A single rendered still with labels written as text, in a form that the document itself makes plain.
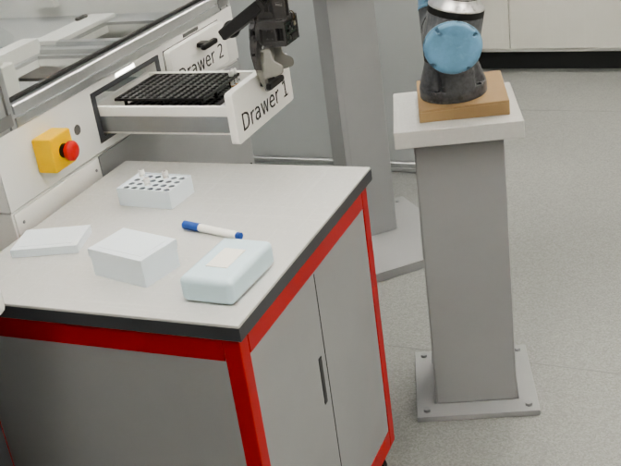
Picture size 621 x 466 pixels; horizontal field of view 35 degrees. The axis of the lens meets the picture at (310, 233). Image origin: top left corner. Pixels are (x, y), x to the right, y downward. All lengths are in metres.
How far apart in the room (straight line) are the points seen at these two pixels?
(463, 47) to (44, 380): 1.02
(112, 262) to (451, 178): 0.88
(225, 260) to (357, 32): 1.65
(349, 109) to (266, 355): 1.67
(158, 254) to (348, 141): 1.64
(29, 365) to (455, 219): 1.02
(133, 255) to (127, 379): 0.21
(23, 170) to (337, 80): 1.39
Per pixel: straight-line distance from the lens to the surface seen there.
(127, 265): 1.66
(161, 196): 1.94
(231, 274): 1.54
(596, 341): 2.80
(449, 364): 2.48
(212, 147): 2.64
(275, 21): 2.04
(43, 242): 1.88
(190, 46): 2.51
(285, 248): 1.70
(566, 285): 3.07
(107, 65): 2.24
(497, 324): 2.43
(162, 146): 2.42
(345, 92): 3.16
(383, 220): 3.36
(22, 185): 2.01
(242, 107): 2.05
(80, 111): 2.15
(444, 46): 2.03
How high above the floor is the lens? 1.50
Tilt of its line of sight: 25 degrees down
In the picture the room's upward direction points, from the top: 8 degrees counter-clockwise
